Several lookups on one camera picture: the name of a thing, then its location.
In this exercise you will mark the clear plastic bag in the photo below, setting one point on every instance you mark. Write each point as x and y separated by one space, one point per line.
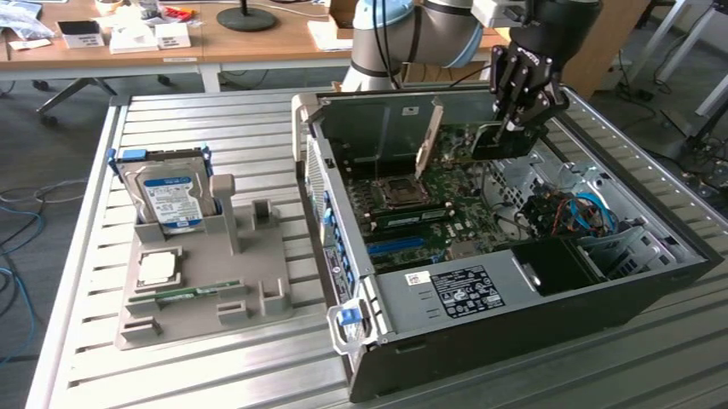
23 27

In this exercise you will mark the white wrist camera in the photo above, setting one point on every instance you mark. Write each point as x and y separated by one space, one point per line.
489 13

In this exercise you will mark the white paper label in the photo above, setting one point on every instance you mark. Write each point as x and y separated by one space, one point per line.
28 44

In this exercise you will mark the white box with black top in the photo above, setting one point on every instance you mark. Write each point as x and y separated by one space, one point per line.
82 40

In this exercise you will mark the brown cardboard box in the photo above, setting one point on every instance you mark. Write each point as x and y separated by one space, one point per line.
341 15

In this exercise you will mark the installed RAM stick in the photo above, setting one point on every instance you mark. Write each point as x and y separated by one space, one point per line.
409 218

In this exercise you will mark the gray power supply unit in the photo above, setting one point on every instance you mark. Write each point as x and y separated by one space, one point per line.
409 307

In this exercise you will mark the blue expansion slot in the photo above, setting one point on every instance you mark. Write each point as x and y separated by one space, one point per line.
395 246

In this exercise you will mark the small white box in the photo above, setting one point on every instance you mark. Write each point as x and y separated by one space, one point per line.
170 40

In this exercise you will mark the beige cup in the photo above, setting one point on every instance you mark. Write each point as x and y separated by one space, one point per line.
107 5

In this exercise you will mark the red small object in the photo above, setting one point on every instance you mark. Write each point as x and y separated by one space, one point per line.
180 13

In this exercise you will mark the wide white box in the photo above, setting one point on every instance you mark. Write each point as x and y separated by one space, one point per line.
134 42

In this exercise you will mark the black round lamp base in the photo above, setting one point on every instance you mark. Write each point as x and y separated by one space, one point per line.
247 20

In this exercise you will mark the graphics card with metal bracket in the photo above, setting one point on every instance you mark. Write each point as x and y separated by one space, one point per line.
500 145

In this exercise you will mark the silver metal drive cage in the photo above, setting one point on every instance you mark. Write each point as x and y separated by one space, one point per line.
512 179

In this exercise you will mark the green motherboard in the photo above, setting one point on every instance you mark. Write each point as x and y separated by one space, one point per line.
461 221

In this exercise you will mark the green RAM stick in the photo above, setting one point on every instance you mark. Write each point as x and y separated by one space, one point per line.
187 293

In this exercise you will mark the gray parts rack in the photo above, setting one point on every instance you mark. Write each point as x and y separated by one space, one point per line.
210 264

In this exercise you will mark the black open PC case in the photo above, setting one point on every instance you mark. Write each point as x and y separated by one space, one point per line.
512 341

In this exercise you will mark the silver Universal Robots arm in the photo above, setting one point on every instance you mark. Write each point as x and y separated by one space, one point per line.
432 30

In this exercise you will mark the silver CPU chip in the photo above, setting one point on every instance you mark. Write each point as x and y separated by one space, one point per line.
156 268

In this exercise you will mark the silver perforated disk bay bracket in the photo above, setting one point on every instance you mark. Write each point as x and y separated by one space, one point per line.
620 251

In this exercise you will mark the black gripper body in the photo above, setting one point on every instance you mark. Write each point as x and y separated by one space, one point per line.
560 25

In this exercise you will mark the wooden office desk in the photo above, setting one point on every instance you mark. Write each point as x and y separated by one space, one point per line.
33 59
273 47

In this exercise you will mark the CPU socket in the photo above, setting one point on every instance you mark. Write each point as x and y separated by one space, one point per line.
401 191

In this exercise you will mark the hard disk with blue label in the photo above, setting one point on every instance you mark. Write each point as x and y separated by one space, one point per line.
170 200

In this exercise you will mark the blue case latch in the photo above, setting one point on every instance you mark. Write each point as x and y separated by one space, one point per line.
347 317

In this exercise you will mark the stack of papers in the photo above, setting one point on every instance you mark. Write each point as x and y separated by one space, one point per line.
326 36

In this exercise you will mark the white desk frame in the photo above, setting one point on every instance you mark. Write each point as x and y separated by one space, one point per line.
715 96

